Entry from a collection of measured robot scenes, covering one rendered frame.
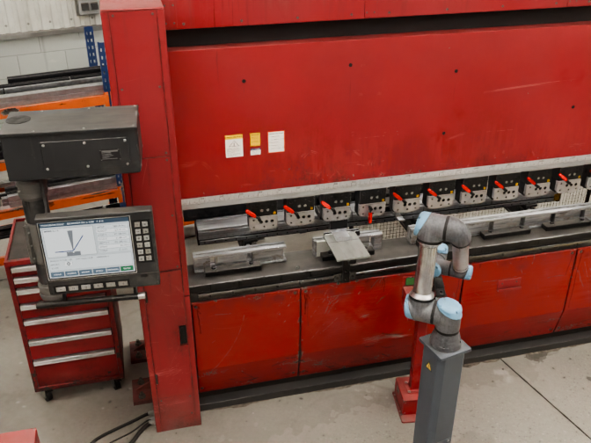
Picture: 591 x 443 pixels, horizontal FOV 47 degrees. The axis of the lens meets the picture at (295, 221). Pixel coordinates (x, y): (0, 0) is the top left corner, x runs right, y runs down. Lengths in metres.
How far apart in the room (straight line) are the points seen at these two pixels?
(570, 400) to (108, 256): 2.84
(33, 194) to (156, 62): 0.73
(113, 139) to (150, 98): 0.41
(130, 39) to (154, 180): 0.64
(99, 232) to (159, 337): 0.96
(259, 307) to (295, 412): 0.71
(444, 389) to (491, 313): 0.99
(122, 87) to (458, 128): 1.75
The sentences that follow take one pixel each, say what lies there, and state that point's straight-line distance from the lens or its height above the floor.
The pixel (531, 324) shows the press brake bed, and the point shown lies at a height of 0.22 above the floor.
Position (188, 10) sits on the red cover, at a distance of 3.14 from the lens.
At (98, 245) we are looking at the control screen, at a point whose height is 1.46.
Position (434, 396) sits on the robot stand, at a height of 0.51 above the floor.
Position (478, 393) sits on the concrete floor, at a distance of 4.35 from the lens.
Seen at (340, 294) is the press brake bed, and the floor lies 0.69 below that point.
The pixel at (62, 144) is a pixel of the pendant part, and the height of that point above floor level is 1.89.
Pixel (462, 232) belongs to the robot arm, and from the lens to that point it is 3.12.
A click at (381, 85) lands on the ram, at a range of 3.47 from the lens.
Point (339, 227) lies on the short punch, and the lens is 3.75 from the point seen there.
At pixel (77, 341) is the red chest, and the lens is 4.08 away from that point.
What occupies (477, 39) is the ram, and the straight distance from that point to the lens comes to 3.62.
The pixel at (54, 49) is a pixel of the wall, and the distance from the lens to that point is 7.34.
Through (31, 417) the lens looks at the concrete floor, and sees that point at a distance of 4.35.
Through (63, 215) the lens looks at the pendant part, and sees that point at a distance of 2.83.
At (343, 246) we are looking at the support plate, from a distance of 3.65.
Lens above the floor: 2.87
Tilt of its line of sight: 29 degrees down
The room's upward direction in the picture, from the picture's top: straight up
